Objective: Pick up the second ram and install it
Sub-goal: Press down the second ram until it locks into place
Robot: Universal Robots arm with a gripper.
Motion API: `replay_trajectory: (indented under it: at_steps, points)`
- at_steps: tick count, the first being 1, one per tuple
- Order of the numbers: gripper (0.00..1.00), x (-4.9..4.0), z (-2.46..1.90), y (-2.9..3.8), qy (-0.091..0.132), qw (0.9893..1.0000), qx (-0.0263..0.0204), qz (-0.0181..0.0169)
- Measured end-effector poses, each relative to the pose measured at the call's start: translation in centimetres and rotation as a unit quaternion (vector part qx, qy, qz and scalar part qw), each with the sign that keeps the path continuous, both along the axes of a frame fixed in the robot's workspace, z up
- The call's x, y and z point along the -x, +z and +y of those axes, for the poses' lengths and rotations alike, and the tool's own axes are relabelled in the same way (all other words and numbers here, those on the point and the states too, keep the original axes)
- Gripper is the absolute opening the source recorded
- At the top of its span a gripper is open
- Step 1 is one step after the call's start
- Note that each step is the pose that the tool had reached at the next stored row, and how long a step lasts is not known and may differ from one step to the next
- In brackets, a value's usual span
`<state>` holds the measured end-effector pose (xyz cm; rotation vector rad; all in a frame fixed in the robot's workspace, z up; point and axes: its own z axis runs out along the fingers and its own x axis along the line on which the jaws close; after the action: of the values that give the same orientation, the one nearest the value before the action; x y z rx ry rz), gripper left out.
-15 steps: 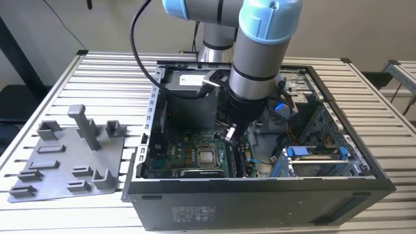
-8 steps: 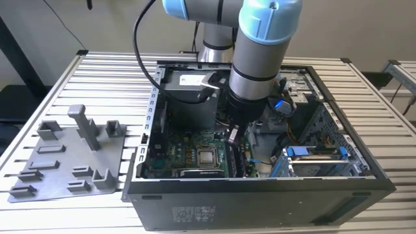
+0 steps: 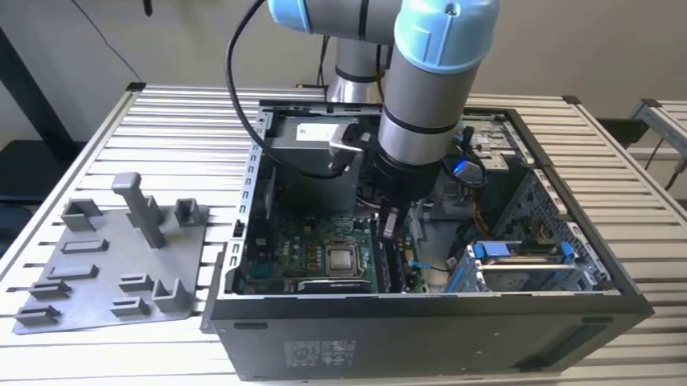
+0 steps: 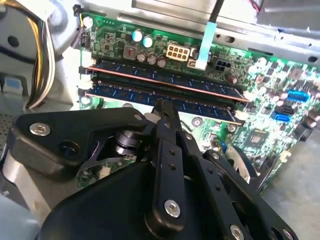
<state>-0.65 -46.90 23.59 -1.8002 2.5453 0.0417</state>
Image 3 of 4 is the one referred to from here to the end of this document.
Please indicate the black PC case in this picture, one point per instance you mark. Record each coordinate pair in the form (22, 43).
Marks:
(374, 346)

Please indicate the black CPU socket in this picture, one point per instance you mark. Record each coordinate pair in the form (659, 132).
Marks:
(325, 259)

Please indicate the metal slat side table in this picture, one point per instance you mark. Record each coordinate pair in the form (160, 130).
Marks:
(671, 124)

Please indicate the grey power supply unit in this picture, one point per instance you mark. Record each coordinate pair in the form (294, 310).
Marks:
(310, 193)

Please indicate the blue disk carrier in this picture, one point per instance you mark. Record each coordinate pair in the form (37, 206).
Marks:
(493, 249)

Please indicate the silver CPU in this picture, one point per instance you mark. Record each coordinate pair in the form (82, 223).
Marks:
(341, 260)

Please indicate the perforated metal disk bay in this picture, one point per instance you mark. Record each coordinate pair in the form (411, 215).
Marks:
(536, 201)

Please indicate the black graphics card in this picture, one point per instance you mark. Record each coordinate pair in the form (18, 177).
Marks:
(332, 286)

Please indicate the black box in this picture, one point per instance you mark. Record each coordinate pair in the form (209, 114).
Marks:
(621, 132)

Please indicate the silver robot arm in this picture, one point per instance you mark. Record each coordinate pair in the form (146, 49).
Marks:
(429, 100)

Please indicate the green motherboard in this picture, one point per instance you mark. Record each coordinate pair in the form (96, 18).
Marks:
(300, 237)

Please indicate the small black hanging rod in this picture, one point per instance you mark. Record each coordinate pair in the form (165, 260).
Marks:
(146, 7)

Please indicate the grey plastic parts rack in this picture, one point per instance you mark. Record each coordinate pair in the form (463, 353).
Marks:
(106, 257)

